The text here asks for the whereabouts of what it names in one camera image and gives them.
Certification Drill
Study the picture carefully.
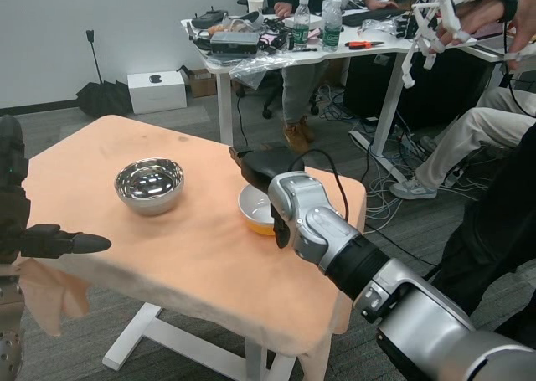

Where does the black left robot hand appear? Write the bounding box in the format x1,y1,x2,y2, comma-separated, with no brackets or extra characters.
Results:
0,115,112,265

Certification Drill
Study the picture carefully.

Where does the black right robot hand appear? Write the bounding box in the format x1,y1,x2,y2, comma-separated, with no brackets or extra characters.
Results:
228,145,309,249

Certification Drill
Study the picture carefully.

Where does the white and orange plastic bowl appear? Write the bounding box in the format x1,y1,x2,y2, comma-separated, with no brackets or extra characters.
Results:
237,183,280,236

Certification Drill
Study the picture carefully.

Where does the shiny steel bowl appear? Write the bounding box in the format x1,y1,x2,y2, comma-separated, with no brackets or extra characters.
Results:
114,157,186,217

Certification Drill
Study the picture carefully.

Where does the black office chair base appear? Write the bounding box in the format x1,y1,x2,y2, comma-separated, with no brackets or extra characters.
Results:
261,91,322,119

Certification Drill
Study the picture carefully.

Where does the clear plastic bag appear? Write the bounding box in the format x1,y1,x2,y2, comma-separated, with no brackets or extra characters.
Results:
229,54,301,90

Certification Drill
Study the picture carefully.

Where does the brown cardboard box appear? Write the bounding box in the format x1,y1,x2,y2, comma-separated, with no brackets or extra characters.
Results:
183,66,219,100

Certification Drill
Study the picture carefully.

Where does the table with orange cloth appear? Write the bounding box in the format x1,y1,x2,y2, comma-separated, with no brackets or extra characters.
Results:
18,114,368,381

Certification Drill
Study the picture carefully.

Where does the grey and black device case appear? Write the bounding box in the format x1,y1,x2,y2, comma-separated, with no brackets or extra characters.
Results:
209,32,260,55

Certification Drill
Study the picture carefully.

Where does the white box with controller print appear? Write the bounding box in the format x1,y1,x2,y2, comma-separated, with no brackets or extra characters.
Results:
126,70,188,115

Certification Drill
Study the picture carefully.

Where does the black folded umbrella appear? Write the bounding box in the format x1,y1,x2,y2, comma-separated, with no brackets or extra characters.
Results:
75,79,131,118

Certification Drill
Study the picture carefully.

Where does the black remote controller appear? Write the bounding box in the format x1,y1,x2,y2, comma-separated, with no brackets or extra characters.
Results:
191,8,229,28

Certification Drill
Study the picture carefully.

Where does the white office desk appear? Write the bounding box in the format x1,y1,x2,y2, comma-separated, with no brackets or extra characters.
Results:
179,0,536,181

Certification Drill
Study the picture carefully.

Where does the black upright stick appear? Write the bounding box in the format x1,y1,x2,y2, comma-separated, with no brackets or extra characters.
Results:
85,28,104,85

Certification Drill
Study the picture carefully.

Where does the black keyboard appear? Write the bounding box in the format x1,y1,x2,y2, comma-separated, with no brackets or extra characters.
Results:
341,8,410,27

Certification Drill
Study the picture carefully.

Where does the black under-desk cabinet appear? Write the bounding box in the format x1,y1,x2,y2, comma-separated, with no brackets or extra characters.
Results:
343,49,499,126

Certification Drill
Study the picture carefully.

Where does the spare black robot hand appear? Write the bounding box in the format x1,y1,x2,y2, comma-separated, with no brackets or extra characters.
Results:
391,14,424,41

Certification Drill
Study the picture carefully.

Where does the seated person in beige trousers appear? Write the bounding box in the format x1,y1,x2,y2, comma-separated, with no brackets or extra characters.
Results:
389,85,536,200

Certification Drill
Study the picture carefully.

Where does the white exoskeleton glove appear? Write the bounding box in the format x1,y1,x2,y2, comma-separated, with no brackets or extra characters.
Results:
399,0,536,90

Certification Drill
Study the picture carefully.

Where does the person in black clothes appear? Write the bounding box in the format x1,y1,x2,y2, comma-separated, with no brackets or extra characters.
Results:
430,123,536,351

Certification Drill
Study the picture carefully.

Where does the bare operator hand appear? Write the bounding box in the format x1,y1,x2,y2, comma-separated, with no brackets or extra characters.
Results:
435,0,536,66

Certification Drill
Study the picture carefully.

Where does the black desk power cable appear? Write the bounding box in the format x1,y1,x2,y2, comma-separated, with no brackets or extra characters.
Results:
234,90,249,147

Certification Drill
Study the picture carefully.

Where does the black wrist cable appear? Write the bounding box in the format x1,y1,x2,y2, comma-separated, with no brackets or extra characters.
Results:
291,148,352,222

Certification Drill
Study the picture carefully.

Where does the black cable bundle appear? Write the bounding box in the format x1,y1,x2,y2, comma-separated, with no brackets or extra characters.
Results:
261,18,294,49

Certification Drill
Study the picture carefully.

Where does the floor cable tangle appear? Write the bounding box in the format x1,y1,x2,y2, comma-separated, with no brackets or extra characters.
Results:
317,83,482,239

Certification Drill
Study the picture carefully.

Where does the white table frame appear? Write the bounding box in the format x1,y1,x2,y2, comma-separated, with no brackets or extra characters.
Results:
102,301,298,381

